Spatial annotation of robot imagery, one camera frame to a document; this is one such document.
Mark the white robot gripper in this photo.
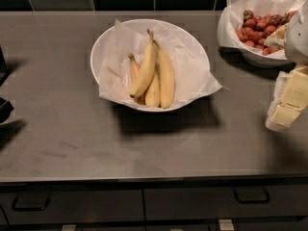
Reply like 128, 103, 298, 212
264, 1, 308, 132

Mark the long yellow banana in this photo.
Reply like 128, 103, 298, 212
129, 30, 156, 98
154, 40, 175, 109

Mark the white bowl with strawberries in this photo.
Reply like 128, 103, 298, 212
217, 2, 291, 68

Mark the white bowl with bananas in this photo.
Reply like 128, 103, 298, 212
90, 18, 211, 114

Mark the short yellow banana middle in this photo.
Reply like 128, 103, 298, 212
145, 71, 160, 107

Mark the pile of red strawberries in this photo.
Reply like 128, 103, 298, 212
235, 10, 295, 56

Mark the paper liner under strawberries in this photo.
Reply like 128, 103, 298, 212
217, 0, 306, 67

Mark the white paper liner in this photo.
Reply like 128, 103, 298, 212
98, 18, 223, 110

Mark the right dark drawer front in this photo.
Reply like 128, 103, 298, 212
144, 185, 308, 220

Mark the dark drawer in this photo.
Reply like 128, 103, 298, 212
144, 185, 308, 220
0, 191, 144, 225

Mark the left dark drawer front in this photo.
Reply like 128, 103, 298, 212
0, 191, 144, 225

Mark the dark object at left edge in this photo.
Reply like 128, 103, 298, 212
0, 46, 14, 123

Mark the right drawer handle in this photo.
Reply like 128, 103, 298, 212
233, 187, 270, 204

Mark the drawer handle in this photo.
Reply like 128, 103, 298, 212
233, 187, 270, 204
12, 193, 50, 212

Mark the left drawer handle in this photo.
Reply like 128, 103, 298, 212
12, 193, 50, 212

